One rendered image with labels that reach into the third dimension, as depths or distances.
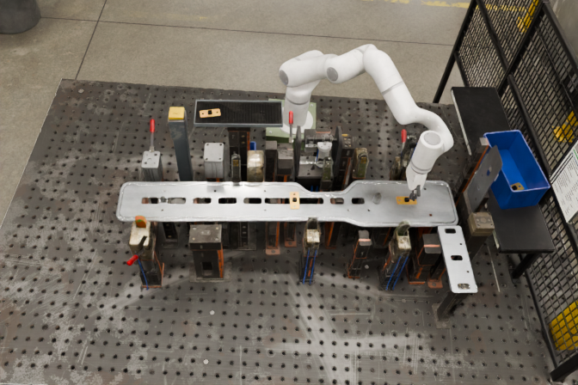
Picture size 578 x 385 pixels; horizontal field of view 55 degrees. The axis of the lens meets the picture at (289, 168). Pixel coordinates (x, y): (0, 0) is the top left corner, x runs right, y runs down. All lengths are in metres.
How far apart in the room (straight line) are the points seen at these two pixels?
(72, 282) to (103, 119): 0.91
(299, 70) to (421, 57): 2.25
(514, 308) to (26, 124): 3.18
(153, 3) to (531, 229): 3.55
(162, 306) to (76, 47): 2.67
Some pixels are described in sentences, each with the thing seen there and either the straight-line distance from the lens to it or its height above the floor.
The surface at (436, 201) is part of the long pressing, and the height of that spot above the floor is 1.00.
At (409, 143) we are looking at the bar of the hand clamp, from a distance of 2.26.
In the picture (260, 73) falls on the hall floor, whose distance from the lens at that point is 4.20.
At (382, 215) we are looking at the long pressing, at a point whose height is 1.00.
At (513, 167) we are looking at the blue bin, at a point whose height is 1.03.
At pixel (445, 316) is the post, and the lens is 2.42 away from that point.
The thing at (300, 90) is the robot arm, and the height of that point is 1.05.
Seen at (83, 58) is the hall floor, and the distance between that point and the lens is 4.47.
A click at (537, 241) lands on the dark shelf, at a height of 1.03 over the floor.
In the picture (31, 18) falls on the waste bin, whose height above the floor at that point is 0.09.
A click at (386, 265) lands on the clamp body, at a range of 2.37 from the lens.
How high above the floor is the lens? 2.87
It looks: 53 degrees down
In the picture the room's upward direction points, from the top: 5 degrees clockwise
